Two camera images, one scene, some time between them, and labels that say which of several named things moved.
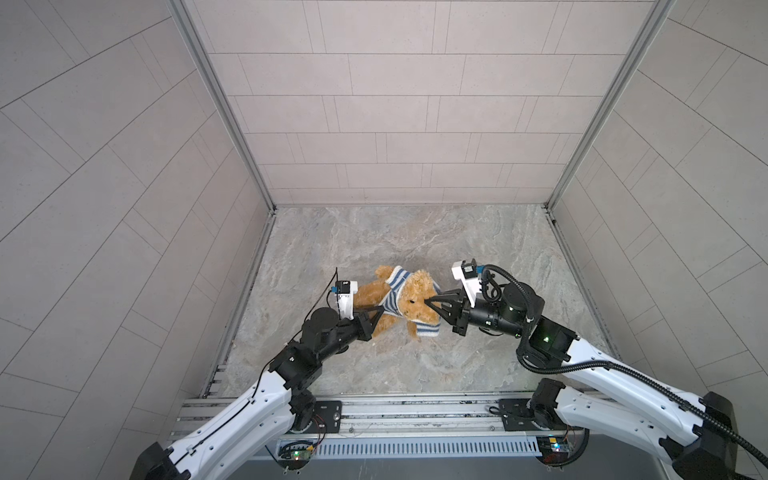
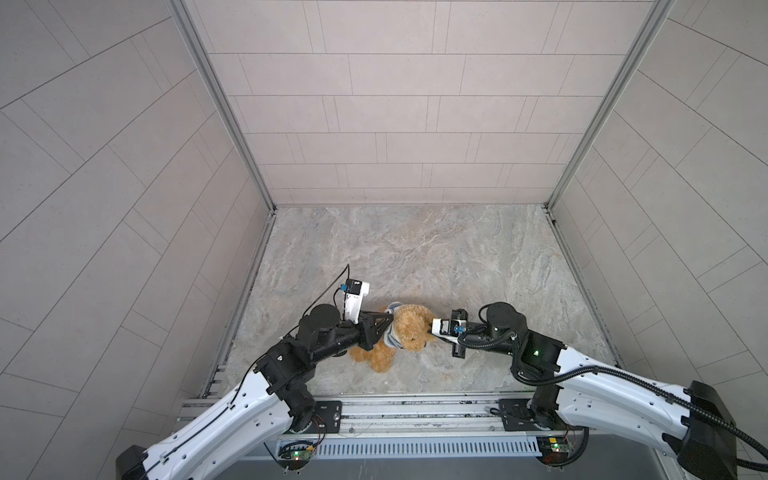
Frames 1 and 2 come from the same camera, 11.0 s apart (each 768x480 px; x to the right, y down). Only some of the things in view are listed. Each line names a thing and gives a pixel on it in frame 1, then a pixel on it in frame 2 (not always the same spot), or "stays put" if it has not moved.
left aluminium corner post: [203, 52] stays put
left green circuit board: [295, 454] stays put
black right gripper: [458, 317] -> [458, 352]
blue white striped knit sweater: [390, 302] -> [389, 336]
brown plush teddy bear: [415, 289] -> [414, 332]
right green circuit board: [555, 450] stays put
